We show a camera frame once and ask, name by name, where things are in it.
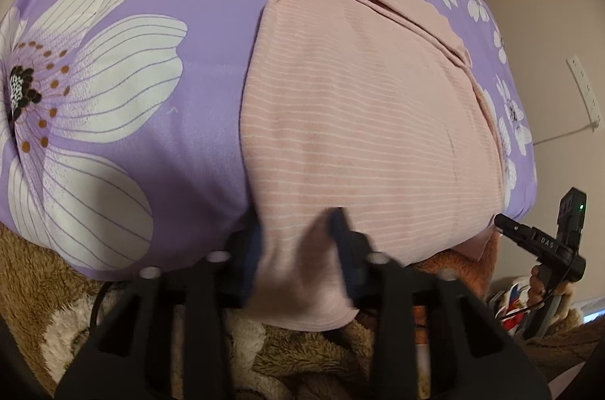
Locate pink ribbed knit top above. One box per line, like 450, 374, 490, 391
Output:
240, 0, 504, 332

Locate right hand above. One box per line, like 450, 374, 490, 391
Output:
528, 263, 576, 311

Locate brown fuzzy blanket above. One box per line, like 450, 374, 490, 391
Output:
1, 229, 604, 399

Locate purple floral bed sheet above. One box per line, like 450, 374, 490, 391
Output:
1, 0, 537, 280

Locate white wall power strip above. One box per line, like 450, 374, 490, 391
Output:
566, 56, 604, 131

